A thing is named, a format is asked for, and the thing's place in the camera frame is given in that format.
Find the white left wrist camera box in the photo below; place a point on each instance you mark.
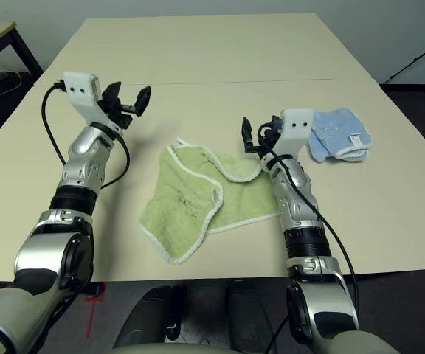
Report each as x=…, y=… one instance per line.
x=81, y=88

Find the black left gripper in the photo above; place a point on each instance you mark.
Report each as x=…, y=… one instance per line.
x=118, y=112

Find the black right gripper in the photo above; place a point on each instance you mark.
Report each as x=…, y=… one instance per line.
x=269, y=132

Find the folded light blue towel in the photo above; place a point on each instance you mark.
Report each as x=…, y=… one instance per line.
x=338, y=129

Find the green towel with white trim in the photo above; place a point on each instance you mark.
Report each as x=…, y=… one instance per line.
x=172, y=214

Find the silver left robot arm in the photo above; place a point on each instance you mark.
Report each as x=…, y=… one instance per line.
x=79, y=158

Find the grey right robot leg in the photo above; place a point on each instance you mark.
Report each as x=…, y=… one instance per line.
x=249, y=317

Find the black tripod stand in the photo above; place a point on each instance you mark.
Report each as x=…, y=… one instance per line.
x=415, y=59

